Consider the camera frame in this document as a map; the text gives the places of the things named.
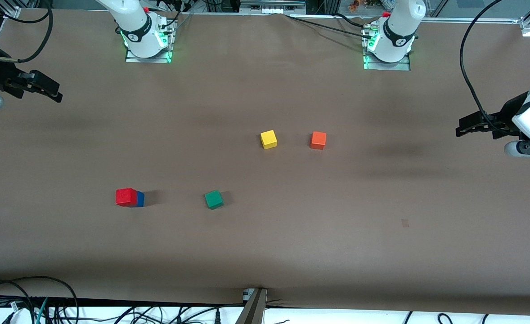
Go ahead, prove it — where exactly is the red wooden block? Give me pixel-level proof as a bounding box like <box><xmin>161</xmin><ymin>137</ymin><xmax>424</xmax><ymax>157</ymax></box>
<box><xmin>115</xmin><ymin>188</ymin><xmax>138</xmax><ymax>207</ymax></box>

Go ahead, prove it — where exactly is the green wooden block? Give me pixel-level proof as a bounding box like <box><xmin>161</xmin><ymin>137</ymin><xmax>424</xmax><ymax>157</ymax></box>
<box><xmin>204</xmin><ymin>189</ymin><xmax>224</xmax><ymax>210</ymax></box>

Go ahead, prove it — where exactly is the grey power strip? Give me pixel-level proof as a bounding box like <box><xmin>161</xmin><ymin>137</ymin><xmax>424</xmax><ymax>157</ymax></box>
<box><xmin>240</xmin><ymin>0</ymin><xmax>306</xmax><ymax>14</ymax></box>

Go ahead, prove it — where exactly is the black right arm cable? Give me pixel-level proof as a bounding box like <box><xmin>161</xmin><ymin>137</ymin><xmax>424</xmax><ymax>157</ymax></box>
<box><xmin>0</xmin><ymin>0</ymin><xmax>54</xmax><ymax>63</ymax></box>

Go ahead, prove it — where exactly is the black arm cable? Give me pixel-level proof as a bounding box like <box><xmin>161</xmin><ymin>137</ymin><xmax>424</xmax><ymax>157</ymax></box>
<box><xmin>0</xmin><ymin>0</ymin><xmax>54</xmax><ymax>63</ymax></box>
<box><xmin>460</xmin><ymin>0</ymin><xmax>504</xmax><ymax>131</ymax></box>

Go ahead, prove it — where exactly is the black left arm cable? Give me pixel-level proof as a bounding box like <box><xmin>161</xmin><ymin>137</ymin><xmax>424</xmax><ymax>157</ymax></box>
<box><xmin>460</xmin><ymin>0</ymin><xmax>504</xmax><ymax>131</ymax></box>

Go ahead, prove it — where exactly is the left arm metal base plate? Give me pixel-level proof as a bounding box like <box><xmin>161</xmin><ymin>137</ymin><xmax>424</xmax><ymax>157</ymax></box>
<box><xmin>363</xmin><ymin>53</ymin><xmax>412</xmax><ymax>71</ymax></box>

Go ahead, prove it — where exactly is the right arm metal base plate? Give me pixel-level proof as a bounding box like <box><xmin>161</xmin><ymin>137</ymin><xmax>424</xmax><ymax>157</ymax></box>
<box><xmin>125</xmin><ymin>45</ymin><xmax>172</xmax><ymax>63</ymax></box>

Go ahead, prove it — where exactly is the black base cable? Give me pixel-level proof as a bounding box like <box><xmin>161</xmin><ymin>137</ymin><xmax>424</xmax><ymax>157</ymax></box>
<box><xmin>159</xmin><ymin>0</ymin><xmax>193</xmax><ymax>32</ymax></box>
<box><xmin>287</xmin><ymin>15</ymin><xmax>373</xmax><ymax>40</ymax></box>

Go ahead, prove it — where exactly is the long black looping cable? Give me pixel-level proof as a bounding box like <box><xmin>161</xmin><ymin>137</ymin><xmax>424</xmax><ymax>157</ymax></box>
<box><xmin>0</xmin><ymin>276</ymin><xmax>79</xmax><ymax>324</ymax></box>

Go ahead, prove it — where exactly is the teal cable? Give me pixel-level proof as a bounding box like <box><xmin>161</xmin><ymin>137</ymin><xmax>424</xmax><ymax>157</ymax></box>
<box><xmin>35</xmin><ymin>297</ymin><xmax>49</xmax><ymax>324</ymax></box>

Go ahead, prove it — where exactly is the aluminium profile post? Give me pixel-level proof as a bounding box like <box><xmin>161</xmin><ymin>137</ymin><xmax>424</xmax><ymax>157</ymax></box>
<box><xmin>236</xmin><ymin>288</ymin><xmax>268</xmax><ymax>324</ymax></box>

